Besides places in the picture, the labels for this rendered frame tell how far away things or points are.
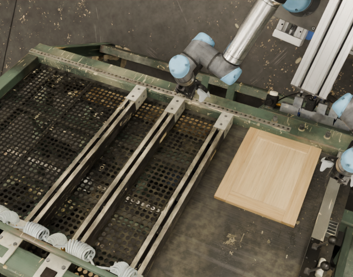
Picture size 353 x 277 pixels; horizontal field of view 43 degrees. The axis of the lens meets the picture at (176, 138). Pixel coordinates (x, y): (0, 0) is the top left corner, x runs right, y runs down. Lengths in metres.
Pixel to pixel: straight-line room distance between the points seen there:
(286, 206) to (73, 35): 2.43
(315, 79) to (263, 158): 1.16
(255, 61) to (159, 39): 0.75
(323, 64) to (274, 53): 2.09
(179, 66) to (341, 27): 0.69
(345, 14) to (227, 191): 1.18
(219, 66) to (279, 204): 0.75
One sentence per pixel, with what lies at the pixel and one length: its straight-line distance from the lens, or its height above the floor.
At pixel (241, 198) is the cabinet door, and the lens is 2.07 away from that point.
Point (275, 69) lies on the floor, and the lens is 3.21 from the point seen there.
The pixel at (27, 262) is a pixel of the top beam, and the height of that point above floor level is 1.92.
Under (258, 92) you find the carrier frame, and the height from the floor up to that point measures 0.18.
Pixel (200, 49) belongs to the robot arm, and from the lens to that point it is 1.67.
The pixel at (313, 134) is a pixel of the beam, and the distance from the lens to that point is 2.35.
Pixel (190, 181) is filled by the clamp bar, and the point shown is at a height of 1.34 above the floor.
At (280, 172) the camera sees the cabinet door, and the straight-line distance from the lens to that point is 2.19.
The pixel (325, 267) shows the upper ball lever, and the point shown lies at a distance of 1.80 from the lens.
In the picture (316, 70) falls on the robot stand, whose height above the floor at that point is 2.03.
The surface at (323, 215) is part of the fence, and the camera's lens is 2.06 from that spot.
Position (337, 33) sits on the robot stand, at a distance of 1.12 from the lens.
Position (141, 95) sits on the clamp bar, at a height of 0.97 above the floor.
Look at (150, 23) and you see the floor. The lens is 3.50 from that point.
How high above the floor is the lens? 3.14
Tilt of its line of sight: 63 degrees down
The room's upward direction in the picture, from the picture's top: 121 degrees counter-clockwise
